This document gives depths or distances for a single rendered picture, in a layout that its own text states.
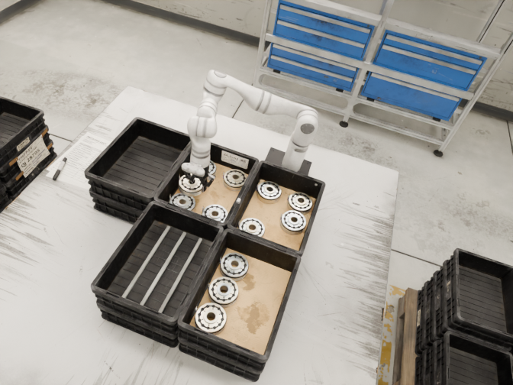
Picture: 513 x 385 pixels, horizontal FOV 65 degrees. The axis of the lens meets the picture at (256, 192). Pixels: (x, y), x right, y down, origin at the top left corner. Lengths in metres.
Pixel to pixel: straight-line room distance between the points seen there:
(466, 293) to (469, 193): 1.44
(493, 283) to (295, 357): 1.21
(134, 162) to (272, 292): 0.83
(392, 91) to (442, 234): 1.16
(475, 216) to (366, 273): 1.75
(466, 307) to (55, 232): 1.87
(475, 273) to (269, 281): 1.21
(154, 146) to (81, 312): 0.78
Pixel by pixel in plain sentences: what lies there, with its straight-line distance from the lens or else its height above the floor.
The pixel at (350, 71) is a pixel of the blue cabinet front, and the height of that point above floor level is 0.49.
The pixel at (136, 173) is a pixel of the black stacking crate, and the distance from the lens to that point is 1.81.
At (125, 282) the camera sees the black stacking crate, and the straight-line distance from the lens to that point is 1.51.
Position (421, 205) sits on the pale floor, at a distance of 3.26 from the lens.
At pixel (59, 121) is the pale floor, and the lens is 3.45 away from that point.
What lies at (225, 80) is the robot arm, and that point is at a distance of 1.69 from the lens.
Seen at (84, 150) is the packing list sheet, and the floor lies 0.70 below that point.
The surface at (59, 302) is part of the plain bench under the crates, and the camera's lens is 1.67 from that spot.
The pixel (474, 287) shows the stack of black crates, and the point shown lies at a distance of 2.32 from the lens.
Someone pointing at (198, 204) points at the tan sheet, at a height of 0.83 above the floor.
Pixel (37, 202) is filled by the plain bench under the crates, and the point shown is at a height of 0.70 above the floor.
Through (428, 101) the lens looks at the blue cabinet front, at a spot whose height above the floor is 0.44.
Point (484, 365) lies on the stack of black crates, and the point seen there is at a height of 0.38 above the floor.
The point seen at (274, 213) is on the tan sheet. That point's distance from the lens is 1.70.
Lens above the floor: 2.14
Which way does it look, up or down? 48 degrees down
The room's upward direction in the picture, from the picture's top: 12 degrees clockwise
